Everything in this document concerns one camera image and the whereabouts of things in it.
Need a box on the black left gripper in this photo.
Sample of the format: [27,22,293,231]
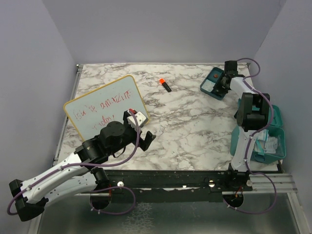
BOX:
[108,113,156,156]

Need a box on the blue divided tray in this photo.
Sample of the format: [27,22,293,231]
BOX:
[200,67,225,100]

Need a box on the white dressing packet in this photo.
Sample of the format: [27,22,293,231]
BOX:
[201,80,215,93]

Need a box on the clear bag of plasters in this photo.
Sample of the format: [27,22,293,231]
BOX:
[254,129,278,155]

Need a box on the teal medicine box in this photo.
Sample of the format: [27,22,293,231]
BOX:
[230,103,286,164]

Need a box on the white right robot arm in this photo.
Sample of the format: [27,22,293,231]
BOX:
[212,60,271,172]

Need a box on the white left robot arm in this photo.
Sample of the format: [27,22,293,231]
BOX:
[7,109,155,222]

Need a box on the yellow framed whiteboard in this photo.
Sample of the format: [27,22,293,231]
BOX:
[63,75,149,141]

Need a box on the orange black highlighter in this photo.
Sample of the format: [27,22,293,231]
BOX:
[159,78,172,92]

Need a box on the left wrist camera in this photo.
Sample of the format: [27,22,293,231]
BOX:
[126,109,149,129]

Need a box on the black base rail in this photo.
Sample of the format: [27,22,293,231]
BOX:
[91,170,252,203]

